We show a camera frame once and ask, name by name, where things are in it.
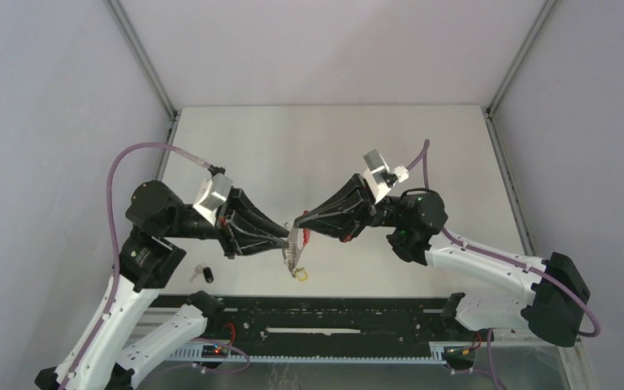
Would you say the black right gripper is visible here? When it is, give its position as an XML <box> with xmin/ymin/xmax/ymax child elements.
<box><xmin>294</xmin><ymin>175</ymin><xmax>403</xmax><ymax>244</ymax></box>

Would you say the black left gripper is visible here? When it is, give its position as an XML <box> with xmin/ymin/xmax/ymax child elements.
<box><xmin>166</xmin><ymin>182</ymin><xmax>293</xmax><ymax>256</ymax></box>

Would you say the red-handled metal key holder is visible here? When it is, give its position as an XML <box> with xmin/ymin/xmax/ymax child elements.
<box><xmin>282</xmin><ymin>221</ymin><xmax>311</xmax><ymax>277</ymax></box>

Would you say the black key tag with key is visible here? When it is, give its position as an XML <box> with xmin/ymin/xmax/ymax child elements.
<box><xmin>188</xmin><ymin>265</ymin><xmax>215</xmax><ymax>284</ymax></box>

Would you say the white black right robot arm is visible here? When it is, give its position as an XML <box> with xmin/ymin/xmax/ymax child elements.
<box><xmin>293</xmin><ymin>173</ymin><xmax>601</xmax><ymax>347</ymax></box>

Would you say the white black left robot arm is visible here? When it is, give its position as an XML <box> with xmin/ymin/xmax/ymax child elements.
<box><xmin>35</xmin><ymin>174</ymin><xmax>288</xmax><ymax>389</ymax></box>

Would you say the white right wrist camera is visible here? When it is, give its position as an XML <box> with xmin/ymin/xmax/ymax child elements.
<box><xmin>361</xmin><ymin>149</ymin><xmax>409</xmax><ymax>204</ymax></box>

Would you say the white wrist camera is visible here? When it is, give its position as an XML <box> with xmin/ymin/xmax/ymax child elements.
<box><xmin>361</xmin><ymin>149</ymin><xmax>409</xmax><ymax>204</ymax></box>
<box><xmin>193</xmin><ymin>173</ymin><xmax>232</xmax><ymax>226</ymax></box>

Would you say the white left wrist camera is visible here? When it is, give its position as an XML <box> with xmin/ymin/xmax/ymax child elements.
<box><xmin>193</xmin><ymin>173</ymin><xmax>232</xmax><ymax>226</ymax></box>

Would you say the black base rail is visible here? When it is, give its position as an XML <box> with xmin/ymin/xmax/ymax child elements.
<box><xmin>128</xmin><ymin>294</ymin><xmax>495</xmax><ymax>358</ymax></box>

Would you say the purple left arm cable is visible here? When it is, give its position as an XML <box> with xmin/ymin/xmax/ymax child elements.
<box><xmin>56</xmin><ymin>141</ymin><xmax>251</xmax><ymax>390</ymax></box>

